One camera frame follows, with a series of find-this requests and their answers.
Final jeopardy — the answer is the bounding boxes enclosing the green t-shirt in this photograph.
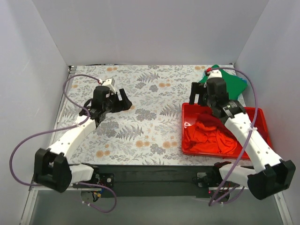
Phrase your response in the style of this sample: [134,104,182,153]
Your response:
[198,64,248,101]

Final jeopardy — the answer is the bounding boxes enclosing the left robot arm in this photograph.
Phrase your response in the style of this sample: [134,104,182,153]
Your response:
[33,86,132,193]

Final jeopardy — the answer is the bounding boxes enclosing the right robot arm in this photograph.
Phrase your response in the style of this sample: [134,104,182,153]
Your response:
[189,77,296,200]

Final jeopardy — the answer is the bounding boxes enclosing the red plastic bin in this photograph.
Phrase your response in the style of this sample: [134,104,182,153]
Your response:
[181,102,274,160]

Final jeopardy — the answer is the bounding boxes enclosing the dark red t-shirt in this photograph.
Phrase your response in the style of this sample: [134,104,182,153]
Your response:
[196,114,233,138]

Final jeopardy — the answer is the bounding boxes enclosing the floral tablecloth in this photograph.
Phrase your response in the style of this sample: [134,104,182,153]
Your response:
[58,65,219,165]

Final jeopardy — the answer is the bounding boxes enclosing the orange-red t-shirt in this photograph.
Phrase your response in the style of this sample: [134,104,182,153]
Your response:
[182,120,238,154]

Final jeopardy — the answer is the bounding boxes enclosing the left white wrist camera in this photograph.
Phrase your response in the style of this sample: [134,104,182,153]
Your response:
[98,78,116,94]

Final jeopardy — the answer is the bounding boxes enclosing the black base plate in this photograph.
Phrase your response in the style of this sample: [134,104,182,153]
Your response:
[73,165,216,198]

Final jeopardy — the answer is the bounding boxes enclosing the aluminium frame rail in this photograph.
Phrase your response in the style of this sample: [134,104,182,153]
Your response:
[21,186,293,225]

